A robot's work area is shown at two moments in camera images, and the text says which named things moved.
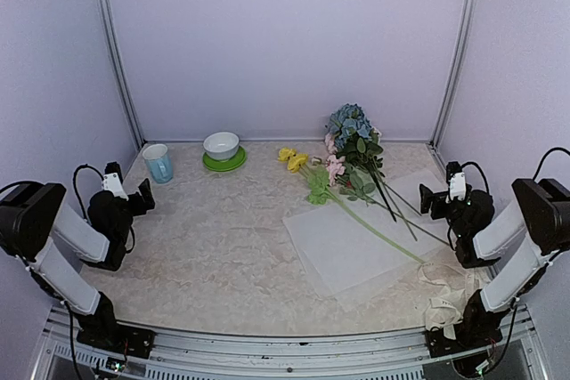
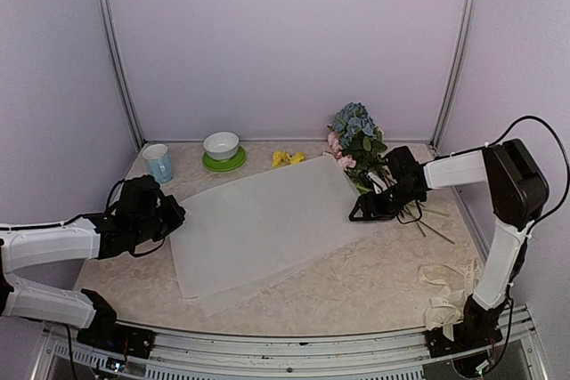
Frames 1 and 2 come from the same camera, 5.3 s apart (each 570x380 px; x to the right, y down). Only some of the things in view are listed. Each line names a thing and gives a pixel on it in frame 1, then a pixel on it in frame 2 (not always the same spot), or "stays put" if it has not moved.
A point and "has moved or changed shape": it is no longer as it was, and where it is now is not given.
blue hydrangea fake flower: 350,129 stays put
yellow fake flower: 321,192 has moved or changed shape
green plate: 223,165 stays put
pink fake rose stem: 354,186 -> 415,213
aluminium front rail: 513,354 stays put
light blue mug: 158,159 stays put
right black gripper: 426,199 -> 376,207
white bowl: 221,146 stays put
